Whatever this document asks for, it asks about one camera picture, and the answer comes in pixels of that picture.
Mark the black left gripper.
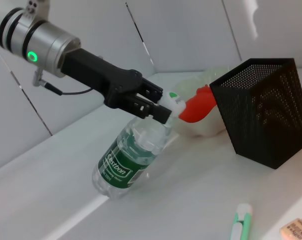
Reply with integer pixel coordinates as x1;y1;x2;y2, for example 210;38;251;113
62;48;172;124

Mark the clear green-label water bottle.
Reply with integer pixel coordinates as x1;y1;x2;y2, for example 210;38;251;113
92;91;187;201

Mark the green utility knife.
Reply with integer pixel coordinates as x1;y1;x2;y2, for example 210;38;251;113
229;203;254;240

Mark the beige eraser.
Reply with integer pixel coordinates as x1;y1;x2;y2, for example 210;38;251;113
279;217;302;240

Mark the green glass fruit bowl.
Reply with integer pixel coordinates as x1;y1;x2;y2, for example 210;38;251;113
170;66;232;138

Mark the black mesh pen holder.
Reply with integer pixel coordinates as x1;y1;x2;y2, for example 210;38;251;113
208;57;302;170

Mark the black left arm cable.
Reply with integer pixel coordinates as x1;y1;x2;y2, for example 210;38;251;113
32;69;94;96

